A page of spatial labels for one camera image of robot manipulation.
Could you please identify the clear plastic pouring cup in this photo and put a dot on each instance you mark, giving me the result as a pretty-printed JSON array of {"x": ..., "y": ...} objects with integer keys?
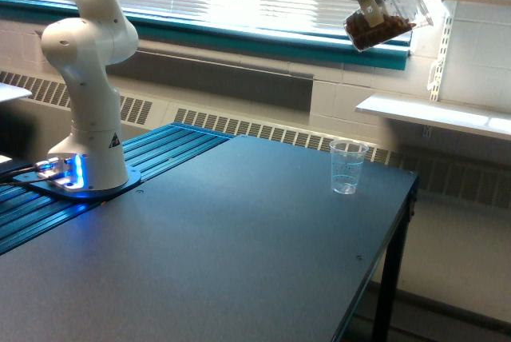
[{"x": 400, "y": 17}]

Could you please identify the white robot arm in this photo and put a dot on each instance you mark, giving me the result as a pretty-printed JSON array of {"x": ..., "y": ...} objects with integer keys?
[{"x": 91, "y": 159}]

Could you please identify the clear plastic cup on table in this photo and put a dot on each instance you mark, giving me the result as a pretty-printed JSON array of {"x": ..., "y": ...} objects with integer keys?
[{"x": 347, "y": 158}]

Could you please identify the baseboard radiator heater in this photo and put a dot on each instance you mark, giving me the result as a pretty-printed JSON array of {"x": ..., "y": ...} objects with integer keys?
[{"x": 455, "y": 177}]

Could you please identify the black table leg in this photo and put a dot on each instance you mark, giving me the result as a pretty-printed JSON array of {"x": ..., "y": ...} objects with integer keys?
[{"x": 391, "y": 270}]

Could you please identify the white object at left edge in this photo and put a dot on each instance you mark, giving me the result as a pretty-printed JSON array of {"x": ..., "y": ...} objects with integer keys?
[{"x": 11, "y": 93}]

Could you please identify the white shelf rail bracket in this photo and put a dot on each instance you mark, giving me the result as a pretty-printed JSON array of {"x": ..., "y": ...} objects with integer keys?
[{"x": 439, "y": 65}]

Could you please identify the white wall shelf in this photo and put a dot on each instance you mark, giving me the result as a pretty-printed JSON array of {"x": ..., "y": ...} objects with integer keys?
[{"x": 461, "y": 118}]

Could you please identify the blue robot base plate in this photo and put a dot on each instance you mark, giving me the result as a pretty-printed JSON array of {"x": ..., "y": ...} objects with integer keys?
[{"x": 53, "y": 190}]

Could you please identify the blue aluminium rail platform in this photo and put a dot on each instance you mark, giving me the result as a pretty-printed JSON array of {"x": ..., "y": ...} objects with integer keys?
[{"x": 26, "y": 214}]

